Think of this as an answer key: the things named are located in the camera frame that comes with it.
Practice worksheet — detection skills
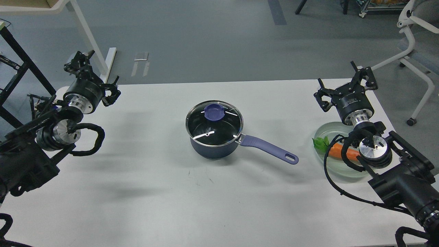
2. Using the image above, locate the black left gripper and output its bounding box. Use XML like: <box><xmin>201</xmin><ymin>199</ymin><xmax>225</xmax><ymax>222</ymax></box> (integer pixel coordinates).
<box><xmin>63</xmin><ymin>50</ymin><xmax>121</xmax><ymax>114</ymax></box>

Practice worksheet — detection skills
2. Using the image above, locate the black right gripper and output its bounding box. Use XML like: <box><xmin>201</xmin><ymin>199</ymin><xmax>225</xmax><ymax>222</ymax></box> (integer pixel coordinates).
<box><xmin>314</xmin><ymin>61</ymin><xmax>378</xmax><ymax>125</ymax></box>

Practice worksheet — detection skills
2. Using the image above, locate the glass lid blue knob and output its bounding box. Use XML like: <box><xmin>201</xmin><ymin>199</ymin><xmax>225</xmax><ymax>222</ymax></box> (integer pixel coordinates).
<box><xmin>186</xmin><ymin>101</ymin><xmax>244</xmax><ymax>146</ymax></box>

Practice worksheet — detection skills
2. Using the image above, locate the blue saucepan with handle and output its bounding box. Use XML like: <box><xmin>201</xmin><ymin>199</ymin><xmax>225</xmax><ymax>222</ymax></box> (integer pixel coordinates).
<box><xmin>189</xmin><ymin>132</ymin><xmax>299</xmax><ymax>165</ymax></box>

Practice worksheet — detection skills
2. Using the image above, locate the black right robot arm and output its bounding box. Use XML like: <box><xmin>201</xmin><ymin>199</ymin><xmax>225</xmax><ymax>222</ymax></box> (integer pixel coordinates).
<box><xmin>313</xmin><ymin>61</ymin><xmax>439</xmax><ymax>247</ymax></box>

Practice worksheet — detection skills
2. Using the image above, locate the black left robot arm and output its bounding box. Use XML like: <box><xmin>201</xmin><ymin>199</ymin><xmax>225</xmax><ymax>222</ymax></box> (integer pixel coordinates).
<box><xmin>0</xmin><ymin>50</ymin><xmax>121</xmax><ymax>202</ymax></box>

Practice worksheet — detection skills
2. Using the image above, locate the pale green plate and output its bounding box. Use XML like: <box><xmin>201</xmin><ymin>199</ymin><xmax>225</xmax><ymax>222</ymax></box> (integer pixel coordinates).
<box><xmin>312</xmin><ymin>122</ymin><xmax>368</xmax><ymax>179</ymax></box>

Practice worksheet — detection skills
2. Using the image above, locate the orange toy carrot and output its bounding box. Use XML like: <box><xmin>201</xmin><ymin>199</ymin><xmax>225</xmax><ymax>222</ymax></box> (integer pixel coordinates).
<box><xmin>312</xmin><ymin>136</ymin><xmax>360</xmax><ymax>162</ymax></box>

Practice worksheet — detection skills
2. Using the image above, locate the black metal rack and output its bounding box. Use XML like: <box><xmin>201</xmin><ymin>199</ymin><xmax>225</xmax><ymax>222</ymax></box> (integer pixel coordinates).
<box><xmin>0</xmin><ymin>21</ymin><xmax>56</xmax><ymax>128</ymax></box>

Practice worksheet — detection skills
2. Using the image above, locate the metal cart with casters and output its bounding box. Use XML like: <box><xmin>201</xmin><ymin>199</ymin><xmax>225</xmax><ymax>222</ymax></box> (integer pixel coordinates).
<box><xmin>356</xmin><ymin>0</ymin><xmax>409</xmax><ymax>18</ymax></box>

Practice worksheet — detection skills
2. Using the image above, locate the white office chair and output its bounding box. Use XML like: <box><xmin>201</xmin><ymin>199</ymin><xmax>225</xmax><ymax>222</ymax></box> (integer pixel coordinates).
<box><xmin>371</xmin><ymin>0</ymin><xmax>439</xmax><ymax>126</ymax></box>

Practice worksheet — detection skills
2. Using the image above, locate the white desk frame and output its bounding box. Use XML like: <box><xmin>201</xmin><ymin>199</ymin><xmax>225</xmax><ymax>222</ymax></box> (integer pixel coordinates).
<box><xmin>1</xmin><ymin>0</ymin><xmax>117</xmax><ymax>82</ymax></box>

